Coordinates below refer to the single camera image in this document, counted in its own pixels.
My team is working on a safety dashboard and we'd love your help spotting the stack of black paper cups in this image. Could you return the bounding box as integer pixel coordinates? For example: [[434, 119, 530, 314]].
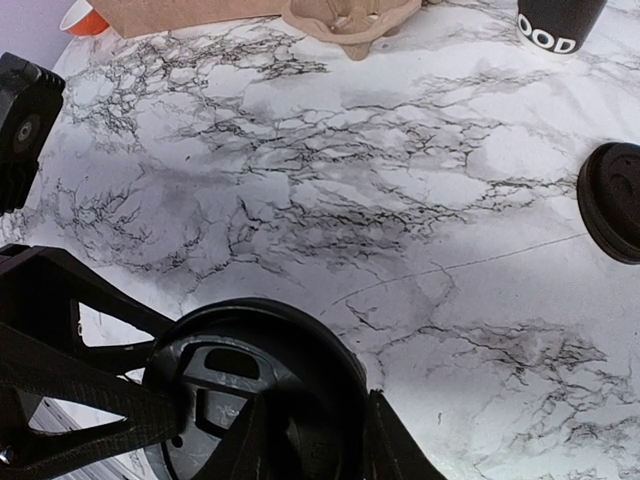
[[516, 0, 608, 58]]

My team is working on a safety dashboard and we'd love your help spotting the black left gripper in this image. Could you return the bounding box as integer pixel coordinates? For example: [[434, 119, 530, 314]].
[[1, 52, 66, 214]]

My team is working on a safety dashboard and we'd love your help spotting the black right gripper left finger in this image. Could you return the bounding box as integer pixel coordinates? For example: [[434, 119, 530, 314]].
[[1, 322, 207, 479]]

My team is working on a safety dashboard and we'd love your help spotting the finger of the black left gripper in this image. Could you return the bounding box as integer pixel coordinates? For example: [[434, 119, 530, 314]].
[[1, 244, 173, 360]]

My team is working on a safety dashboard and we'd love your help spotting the black coffee cup lid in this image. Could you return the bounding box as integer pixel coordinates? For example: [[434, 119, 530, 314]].
[[143, 298, 368, 479], [577, 142, 639, 265]]

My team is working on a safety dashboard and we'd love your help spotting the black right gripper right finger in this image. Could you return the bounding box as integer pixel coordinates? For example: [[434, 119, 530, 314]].
[[367, 390, 446, 480]]

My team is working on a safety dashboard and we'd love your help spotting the brown cardboard cup carrier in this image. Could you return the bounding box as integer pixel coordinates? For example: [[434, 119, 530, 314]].
[[282, 0, 422, 61]]

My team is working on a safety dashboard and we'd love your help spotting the orange white ceramic bowl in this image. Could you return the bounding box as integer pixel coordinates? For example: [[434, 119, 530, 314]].
[[59, 0, 109, 37]]

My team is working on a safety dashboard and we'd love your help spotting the brown paper bag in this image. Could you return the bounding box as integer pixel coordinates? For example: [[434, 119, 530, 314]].
[[88, 0, 285, 39]]

